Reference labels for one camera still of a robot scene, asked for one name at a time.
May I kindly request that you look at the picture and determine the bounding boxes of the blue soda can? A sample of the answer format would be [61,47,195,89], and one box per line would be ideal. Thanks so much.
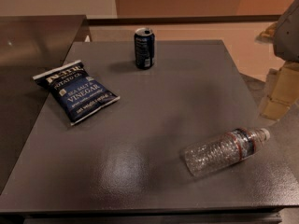
[134,28,155,70]

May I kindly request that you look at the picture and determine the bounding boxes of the blue potato chip bag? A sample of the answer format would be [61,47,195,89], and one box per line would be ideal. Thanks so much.
[33,60,120,125]

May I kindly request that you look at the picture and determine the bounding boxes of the clear plastic water bottle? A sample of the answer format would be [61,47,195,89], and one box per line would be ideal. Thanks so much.
[184,128,271,176]

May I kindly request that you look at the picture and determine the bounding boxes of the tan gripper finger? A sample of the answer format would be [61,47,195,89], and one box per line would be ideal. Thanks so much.
[259,62,299,120]

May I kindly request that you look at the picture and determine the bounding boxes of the dark side counter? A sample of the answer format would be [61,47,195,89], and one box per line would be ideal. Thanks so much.
[0,15,91,193]

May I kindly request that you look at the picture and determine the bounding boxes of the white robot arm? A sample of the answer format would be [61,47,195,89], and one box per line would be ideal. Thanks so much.
[258,0,299,121]

